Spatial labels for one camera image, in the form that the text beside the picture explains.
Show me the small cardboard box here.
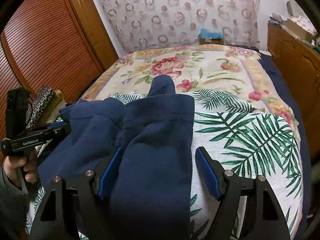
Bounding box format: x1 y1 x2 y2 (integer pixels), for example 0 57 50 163
198 36 224 46

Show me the navy bed sheet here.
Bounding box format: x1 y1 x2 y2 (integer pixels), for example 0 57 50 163
257 52 313 240

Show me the palm leaf print blanket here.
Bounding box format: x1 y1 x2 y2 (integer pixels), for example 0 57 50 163
26 90 304 240

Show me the person's left forearm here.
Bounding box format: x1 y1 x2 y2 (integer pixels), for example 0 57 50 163
0 167 38 240

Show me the circle-patterned sheer curtain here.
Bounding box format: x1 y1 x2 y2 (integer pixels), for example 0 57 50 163
96 0 260 54

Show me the mustard cushion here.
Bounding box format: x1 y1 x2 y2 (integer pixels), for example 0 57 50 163
50 90 64 105

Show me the blue cloth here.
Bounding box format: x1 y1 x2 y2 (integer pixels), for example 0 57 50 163
199 27 223 39

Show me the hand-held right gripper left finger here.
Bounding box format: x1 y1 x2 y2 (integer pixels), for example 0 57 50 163
29 146 123 240

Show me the wooden panel door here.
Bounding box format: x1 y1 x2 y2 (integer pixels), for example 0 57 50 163
65 0 118 70

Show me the navy blue t-shirt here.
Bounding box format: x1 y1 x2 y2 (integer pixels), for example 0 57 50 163
37 76 195 240

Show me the dark ring-patterned pillow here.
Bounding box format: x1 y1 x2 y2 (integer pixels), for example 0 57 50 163
26 86 57 128

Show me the floral bed sheet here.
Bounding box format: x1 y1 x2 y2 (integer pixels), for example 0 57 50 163
80 44 300 140

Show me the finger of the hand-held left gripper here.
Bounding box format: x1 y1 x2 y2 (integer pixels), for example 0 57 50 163
46 122 72 140

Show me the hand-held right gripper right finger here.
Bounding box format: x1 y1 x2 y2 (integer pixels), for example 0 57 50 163
195 146 292 240

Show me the beige pillow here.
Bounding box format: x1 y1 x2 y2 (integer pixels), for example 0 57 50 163
45 97 67 123

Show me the louvered wooden wardrobe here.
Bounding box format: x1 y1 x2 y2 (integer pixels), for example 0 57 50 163
0 0 104 160

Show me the open cardboard box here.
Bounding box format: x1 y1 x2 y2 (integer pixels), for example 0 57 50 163
285 19 317 42

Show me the person's left hand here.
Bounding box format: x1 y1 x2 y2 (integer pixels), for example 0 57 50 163
2 145 42 183

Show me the white spotted cloth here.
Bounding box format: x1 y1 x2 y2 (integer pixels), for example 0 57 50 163
287 14 318 34

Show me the wooden sideboard cabinet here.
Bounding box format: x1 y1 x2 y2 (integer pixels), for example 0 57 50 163
267 22 320 135

